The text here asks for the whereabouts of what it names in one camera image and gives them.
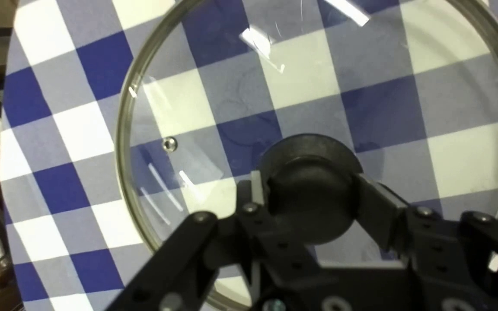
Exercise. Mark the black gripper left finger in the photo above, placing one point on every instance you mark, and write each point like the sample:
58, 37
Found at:
182, 272

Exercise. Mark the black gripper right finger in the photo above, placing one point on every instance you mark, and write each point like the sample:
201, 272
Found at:
452, 264

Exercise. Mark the glass lid with black knob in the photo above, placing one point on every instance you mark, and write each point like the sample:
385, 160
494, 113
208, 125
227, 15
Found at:
300, 156

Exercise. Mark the blue white checkered tablecloth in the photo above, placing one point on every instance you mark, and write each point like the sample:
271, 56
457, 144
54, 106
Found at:
65, 174

